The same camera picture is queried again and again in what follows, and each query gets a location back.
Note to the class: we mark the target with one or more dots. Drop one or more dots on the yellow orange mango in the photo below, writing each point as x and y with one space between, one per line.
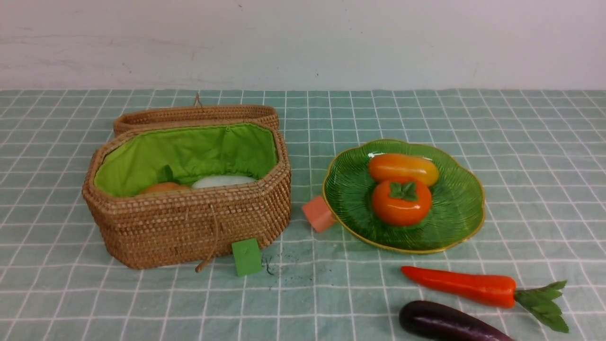
391 165

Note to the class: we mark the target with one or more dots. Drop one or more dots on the white radish with green leaves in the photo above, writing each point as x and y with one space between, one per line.
166 174

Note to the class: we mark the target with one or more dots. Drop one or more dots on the orange persimmon with green calyx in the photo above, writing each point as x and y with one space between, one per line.
401 201

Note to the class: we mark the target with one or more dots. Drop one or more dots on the orange onion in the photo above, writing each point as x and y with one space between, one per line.
163 187

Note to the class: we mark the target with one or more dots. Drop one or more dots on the pink foam cube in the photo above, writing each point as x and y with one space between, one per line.
318 214

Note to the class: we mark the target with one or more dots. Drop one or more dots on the green foam cube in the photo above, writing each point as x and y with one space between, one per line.
247 257

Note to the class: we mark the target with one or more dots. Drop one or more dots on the woven rattan basket lid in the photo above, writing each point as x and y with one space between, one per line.
266 115

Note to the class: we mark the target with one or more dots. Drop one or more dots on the woven rattan basket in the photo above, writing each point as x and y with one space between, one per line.
200 224

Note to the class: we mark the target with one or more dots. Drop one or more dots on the green glass leaf plate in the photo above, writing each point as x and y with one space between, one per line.
457 200

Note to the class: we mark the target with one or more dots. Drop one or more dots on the dark purple eggplant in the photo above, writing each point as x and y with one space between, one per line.
440 322

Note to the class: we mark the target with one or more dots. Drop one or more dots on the orange carrot with green top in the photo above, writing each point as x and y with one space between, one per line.
496 291

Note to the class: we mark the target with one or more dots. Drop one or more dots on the green checkered tablecloth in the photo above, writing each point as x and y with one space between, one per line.
540 155

